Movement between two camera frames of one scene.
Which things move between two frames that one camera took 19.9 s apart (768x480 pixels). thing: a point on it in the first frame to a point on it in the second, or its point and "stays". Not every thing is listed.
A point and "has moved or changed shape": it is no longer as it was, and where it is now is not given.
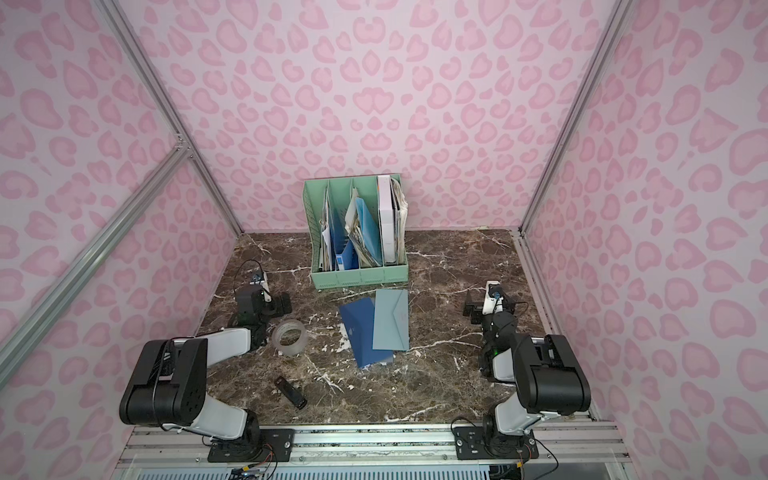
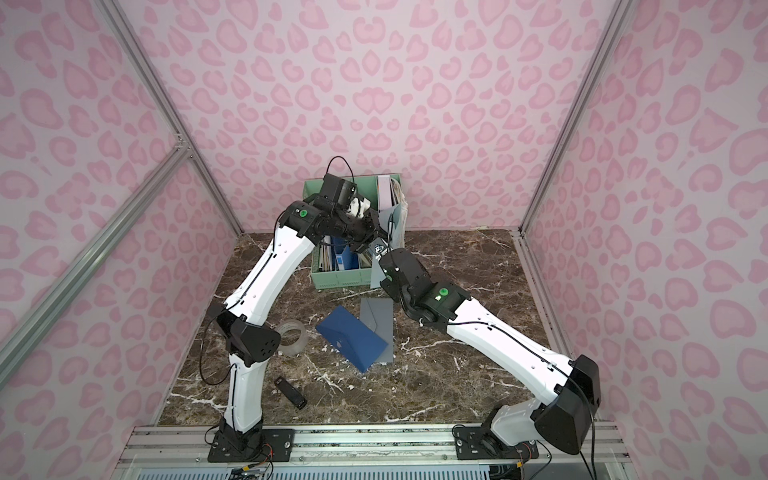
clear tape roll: (298, 345) stays
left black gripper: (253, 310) to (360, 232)
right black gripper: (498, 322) to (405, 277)
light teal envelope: (391, 320) to (393, 223)
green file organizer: (356, 230) stays
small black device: (291, 392) stays
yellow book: (399, 207) stays
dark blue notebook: (359, 317) has moved or changed shape
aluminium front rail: (168, 446) stays
